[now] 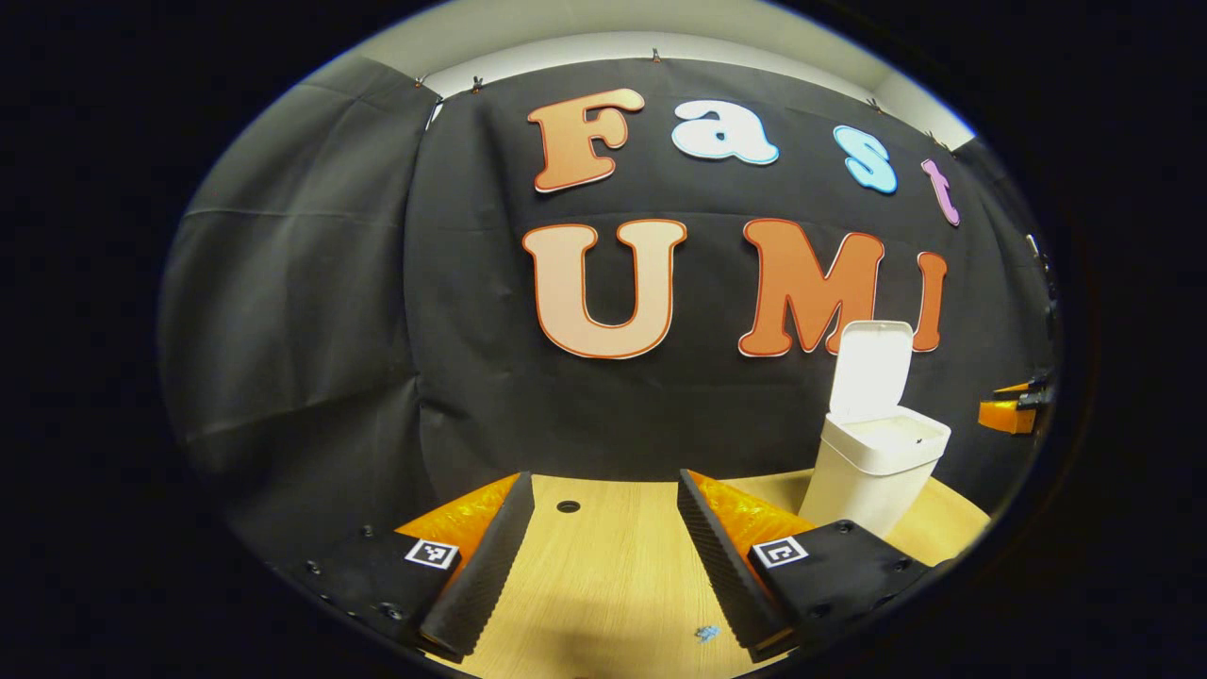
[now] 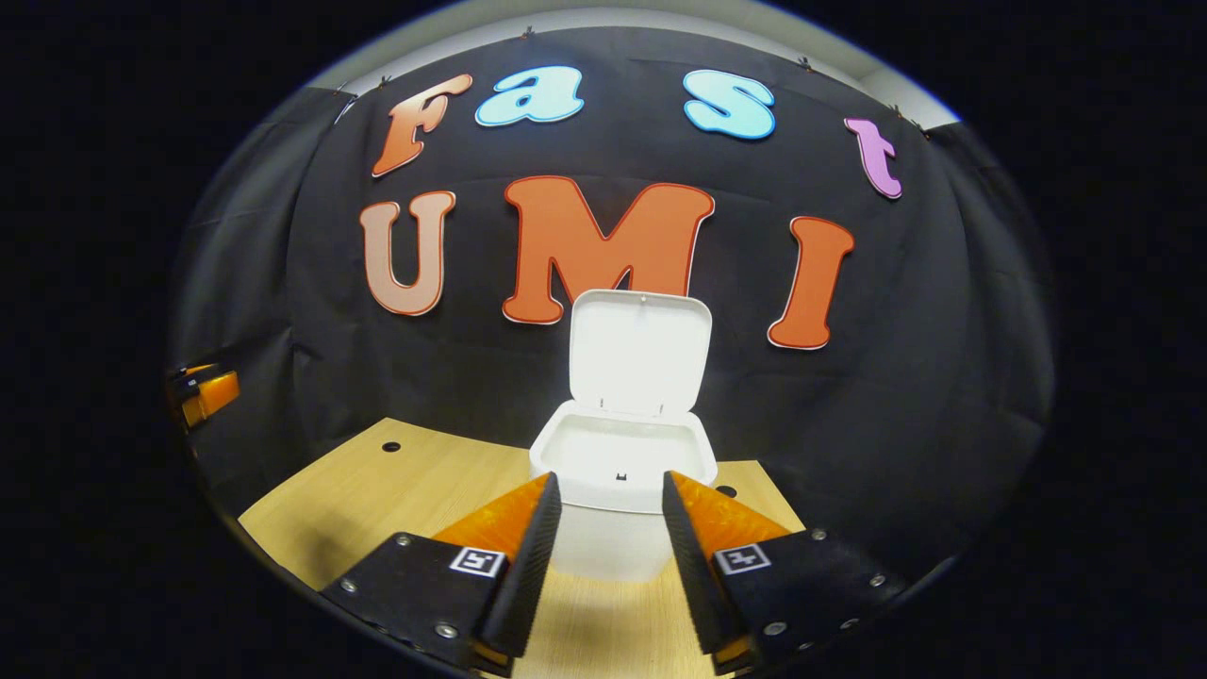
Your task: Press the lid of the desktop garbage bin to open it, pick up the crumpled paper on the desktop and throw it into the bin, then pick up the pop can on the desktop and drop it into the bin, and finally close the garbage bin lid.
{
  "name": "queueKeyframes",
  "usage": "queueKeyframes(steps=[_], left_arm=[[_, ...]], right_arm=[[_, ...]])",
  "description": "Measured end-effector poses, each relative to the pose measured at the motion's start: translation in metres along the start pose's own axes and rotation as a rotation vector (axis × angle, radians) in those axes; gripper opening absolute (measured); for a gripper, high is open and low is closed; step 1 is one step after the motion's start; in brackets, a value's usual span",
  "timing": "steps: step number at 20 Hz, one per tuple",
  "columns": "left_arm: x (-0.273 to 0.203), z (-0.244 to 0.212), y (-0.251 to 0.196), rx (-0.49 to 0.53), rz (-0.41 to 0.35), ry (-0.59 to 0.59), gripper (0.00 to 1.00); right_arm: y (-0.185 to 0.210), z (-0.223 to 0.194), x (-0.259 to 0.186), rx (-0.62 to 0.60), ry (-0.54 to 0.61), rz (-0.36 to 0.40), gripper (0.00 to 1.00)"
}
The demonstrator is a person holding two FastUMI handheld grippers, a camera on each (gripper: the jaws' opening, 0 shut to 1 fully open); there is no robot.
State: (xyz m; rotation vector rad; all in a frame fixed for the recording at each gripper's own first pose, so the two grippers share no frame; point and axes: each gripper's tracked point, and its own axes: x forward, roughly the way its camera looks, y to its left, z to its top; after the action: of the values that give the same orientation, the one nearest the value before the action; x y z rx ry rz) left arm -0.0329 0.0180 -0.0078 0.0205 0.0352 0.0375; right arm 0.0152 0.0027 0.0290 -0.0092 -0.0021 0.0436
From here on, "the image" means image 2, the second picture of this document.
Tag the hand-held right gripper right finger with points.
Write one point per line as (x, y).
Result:
(693, 575)

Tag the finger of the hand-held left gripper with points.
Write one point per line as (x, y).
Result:
(193, 368)
(217, 391)

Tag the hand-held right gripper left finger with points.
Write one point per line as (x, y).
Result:
(528, 575)

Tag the white desktop garbage bin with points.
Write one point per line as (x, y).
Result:
(618, 443)

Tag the wooden desktop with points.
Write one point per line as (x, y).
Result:
(396, 500)

